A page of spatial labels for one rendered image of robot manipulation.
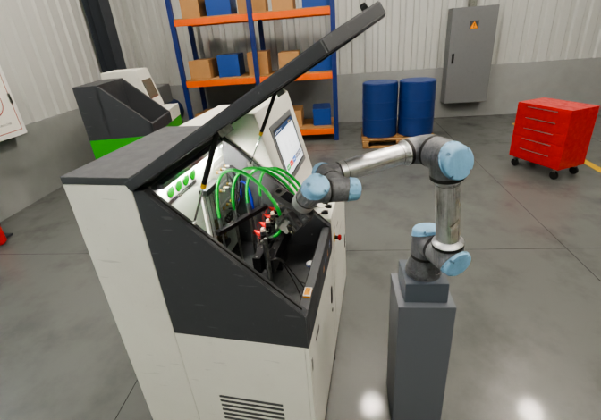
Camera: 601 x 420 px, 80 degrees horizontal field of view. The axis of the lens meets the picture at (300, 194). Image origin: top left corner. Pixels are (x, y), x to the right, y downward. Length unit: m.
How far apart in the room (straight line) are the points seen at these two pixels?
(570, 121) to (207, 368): 4.55
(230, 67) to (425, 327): 5.95
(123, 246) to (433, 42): 7.24
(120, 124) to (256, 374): 4.06
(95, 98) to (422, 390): 4.64
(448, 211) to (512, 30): 7.30
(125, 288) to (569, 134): 4.78
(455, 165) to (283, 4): 5.68
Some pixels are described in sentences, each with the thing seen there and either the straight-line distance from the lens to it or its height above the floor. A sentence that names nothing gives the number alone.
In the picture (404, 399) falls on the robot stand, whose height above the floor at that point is 0.21.
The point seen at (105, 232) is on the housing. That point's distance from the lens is 1.53.
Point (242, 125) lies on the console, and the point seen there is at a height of 1.50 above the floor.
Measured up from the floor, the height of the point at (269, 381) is 0.57.
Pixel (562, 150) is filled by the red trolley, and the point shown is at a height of 0.39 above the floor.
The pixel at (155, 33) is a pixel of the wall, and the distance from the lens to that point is 8.63.
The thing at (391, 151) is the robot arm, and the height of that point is 1.50.
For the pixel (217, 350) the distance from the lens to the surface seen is 1.67.
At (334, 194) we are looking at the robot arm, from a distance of 1.08.
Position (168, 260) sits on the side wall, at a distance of 1.44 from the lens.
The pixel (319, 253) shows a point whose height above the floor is 0.95.
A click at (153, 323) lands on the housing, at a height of 0.84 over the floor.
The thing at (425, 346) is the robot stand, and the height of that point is 0.57.
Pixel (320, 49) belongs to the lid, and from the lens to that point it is 0.97.
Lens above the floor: 1.91
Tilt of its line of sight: 25 degrees down
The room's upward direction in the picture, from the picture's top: 5 degrees counter-clockwise
